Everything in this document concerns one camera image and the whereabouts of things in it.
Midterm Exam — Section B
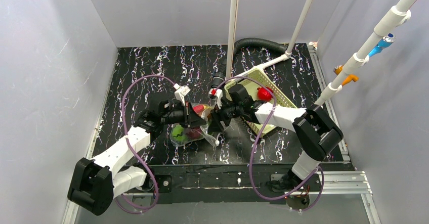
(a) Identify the clear zip top bag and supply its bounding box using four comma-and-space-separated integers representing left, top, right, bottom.
169, 103, 220, 147

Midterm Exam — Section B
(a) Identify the red fake apple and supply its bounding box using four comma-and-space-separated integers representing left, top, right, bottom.
257, 87, 274, 102

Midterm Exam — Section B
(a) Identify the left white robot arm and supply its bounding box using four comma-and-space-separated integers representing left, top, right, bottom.
67, 100, 210, 215

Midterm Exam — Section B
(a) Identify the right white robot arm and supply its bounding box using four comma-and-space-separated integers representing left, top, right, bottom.
209, 84, 344, 190

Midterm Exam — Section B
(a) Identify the red fake chili pepper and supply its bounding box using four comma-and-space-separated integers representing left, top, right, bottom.
193, 104, 206, 115

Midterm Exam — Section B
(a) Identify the dark red fake fruit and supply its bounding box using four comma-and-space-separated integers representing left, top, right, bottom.
185, 127, 202, 142

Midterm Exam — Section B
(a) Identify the green fake pepper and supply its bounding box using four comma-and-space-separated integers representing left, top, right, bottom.
170, 124, 188, 147

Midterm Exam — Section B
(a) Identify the light green plastic basket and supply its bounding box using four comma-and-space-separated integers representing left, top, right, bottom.
224, 69, 297, 139

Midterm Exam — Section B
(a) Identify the orange clamp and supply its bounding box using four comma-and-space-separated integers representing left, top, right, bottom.
333, 65, 359, 87

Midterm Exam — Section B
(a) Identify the white pvc pipe right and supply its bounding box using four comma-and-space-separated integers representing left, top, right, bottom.
315, 0, 417, 106

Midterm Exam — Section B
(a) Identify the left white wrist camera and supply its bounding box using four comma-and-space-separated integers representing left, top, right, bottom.
174, 83, 190, 106

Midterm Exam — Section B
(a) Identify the black corrugated hose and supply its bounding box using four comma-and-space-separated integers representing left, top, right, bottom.
211, 37, 288, 95

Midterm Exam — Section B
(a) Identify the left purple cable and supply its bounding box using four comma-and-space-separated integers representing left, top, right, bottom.
114, 75, 178, 215

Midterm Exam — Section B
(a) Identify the purple cable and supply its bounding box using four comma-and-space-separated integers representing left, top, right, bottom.
114, 75, 178, 215
214, 76, 325, 212

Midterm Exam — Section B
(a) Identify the white pvc pipe frame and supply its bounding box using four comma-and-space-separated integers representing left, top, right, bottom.
225, 0, 322, 84

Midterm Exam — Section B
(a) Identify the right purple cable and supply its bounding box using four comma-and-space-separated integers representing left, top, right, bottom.
214, 76, 325, 212

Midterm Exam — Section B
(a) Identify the aluminium frame rail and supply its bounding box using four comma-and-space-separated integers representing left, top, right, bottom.
64, 171, 381, 223

